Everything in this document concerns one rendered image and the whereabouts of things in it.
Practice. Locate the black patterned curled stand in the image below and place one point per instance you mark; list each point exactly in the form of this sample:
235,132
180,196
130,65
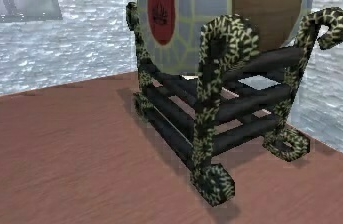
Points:
209,110

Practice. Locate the round grey and brown plate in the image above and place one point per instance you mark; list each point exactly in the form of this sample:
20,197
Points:
185,36

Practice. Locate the pale grey flat slab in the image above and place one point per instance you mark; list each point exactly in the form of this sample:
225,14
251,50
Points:
29,10

